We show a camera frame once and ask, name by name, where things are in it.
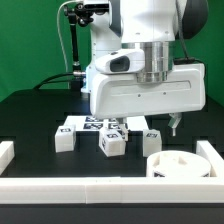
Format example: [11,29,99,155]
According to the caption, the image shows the white round stool seat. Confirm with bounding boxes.
[146,150,211,178]

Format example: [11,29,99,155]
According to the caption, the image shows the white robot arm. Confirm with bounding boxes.
[83,0,208,139]

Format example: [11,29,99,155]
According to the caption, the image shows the white cable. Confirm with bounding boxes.
[56,0,84,73]

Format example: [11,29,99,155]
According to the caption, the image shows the white front fence rail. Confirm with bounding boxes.
[0,177,224,204]

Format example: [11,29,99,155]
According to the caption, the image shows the white fence rail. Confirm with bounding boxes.
[0,141,15,175]
[0,177,224,204]
[196,140,224,179]

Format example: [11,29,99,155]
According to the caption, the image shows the white left fence rail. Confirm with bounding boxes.
[0,141,15,175]

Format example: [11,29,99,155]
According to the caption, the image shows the black cables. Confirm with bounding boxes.
[33,71,87,90]

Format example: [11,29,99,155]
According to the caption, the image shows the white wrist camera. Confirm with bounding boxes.
[95,49,145,74]

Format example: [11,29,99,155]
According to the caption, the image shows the white marker base plate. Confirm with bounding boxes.
[64,116,148,131]

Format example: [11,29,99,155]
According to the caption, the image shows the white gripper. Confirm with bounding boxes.
[90,63,205,141]

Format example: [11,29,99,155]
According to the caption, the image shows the white right fence rail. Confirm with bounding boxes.
[196,140,224,179]

